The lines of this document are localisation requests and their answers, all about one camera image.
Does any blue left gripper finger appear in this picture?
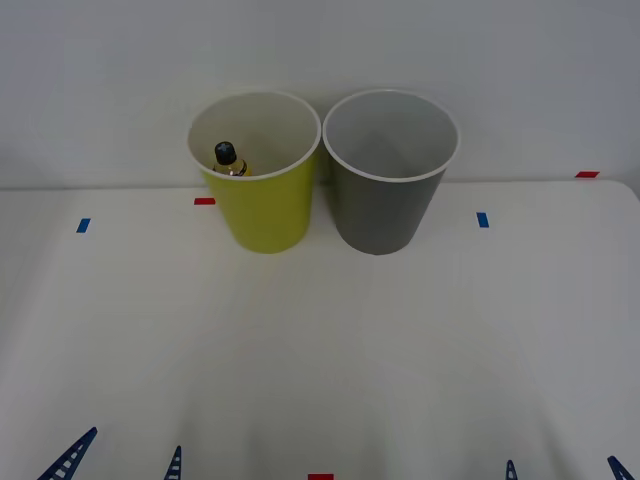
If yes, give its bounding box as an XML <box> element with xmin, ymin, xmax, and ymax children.
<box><xmin>162</xmin><ymin>445</ymin><xmax>183</xmax><ymax>480</ymax></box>
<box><xmin>36</xmin><ymin>426</ymin><xmax>99</xmax><ymax>480</ymax></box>

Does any yellow-green plastic waste bin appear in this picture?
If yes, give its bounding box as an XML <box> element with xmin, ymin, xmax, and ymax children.
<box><xmin>187</xmin><ymin>90</ymin><xmax>322</xmax><ymax>255</ymax></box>

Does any grey plastic waste bin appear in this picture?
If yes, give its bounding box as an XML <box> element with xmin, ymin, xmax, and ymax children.
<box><xmin>322</xmin><ymin>88</ymin><xmax>460</xmax><ymax>257</ymax></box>

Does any small bottle with black cap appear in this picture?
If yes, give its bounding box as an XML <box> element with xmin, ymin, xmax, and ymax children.
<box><xmin>211</xmin><ymin>140</ymin><xmax>253</xmax><ymax>178</ymax></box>

